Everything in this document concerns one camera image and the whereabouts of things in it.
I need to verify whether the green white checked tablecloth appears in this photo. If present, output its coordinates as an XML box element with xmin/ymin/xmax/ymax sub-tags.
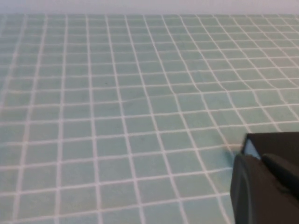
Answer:
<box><xmin>0</xmin><ymin>13</ymin><xmax>299</xmax><ymax>224</ymax></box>

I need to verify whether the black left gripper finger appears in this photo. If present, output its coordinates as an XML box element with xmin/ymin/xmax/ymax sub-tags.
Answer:
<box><xmin>230</xmin><ymin>153</ymin><xmax>299</xmax><ymax>224</ymax></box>

